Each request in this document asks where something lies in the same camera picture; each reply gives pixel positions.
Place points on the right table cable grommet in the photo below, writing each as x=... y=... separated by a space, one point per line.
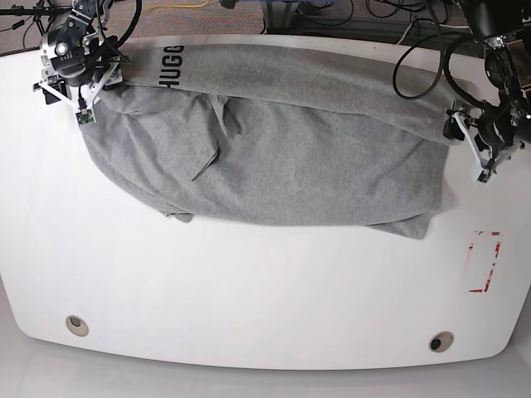
x=441 y=342

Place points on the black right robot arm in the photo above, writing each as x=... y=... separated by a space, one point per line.
x=79 y=60

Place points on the black tripod stand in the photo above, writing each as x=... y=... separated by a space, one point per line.
x=24 y=22

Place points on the red tape rectangle marking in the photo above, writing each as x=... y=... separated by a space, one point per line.
x=481 y=259

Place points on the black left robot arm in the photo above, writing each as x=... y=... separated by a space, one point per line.
x=503 y=28

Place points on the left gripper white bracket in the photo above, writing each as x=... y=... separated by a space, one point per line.
x=494 y=133

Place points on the table cable grommet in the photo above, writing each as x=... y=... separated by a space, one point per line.
x=77 y=326
x=441 y=342

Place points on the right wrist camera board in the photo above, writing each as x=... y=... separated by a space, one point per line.
x=85 y=116

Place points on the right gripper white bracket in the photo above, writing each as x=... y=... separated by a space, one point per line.
x=83 y=83

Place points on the grey T-shirt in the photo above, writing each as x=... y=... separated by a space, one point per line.
x=273 y=136

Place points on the left table cable grommet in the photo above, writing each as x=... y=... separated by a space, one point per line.
x=77 y=326

